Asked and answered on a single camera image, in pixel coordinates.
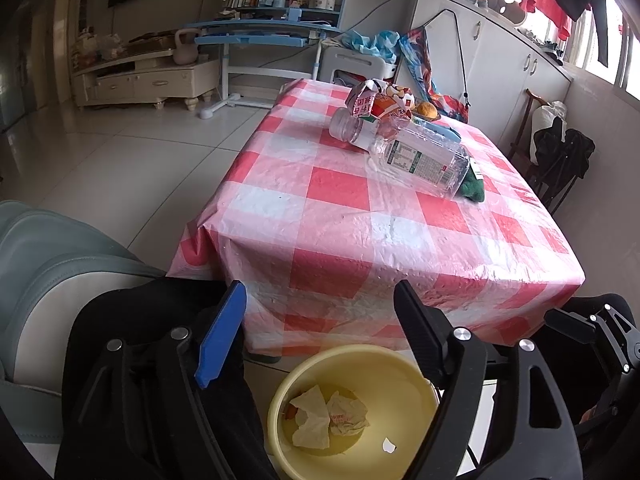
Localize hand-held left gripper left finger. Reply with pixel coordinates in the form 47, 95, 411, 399
60, 281, 281, 480

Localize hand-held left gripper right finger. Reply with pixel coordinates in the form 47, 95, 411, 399
393, 280, 577, 480

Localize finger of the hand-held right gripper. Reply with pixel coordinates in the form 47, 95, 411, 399
544, 307, 598, 345

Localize yellow plastic bucket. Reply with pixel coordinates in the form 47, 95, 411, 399
267, 344, 443, 480

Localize large clear plastic bottle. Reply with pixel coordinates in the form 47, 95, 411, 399
367, 122, 473, 197

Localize small clear plastic bottle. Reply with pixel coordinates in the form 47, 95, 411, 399
329, 107, 386, 152

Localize orange snack cup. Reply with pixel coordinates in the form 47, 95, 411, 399
372, 85, 416, 123

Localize red white carton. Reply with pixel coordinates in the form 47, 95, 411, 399
345, 80, 381, 118

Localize crumpled printed paper wrapper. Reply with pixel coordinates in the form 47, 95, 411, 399
326, 391, 370, 437

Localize red white checked tablecloth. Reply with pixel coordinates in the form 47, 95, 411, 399
166, 79, 587, 356

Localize crumpled white tissue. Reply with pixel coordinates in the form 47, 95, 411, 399
289, 385, 332, 448

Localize green cloth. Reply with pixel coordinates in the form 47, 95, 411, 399
459, 160, 487, 203

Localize black jacket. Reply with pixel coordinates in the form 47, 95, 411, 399
531, 125, 596, 211

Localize grey green sofa chair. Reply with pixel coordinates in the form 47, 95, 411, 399
0, 200, 166, 461

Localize dark wooden chair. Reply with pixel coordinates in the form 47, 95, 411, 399
507, 89, 576, 211

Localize white sack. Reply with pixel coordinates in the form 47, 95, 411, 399
530, 101, 568, 133

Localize cream television cabinet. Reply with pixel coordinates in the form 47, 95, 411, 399
70, 52, 221, 111

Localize white cabinet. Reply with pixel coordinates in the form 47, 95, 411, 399
410, 0, 573, 161

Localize colourful printed bag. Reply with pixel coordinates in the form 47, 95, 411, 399
397, 27, 471, 123

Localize white plastic stool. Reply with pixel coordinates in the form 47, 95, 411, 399
320, 40, 401, 92

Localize beige kettlebell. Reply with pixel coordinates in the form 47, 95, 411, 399
172, 29, 201, 66

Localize blue plastic bag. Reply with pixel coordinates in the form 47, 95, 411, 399
341, 29, 401, 58

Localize blue study desk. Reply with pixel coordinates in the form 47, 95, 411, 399
181, 0, 348, 120

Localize black cord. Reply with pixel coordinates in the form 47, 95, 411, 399
422, 9, 473, 111

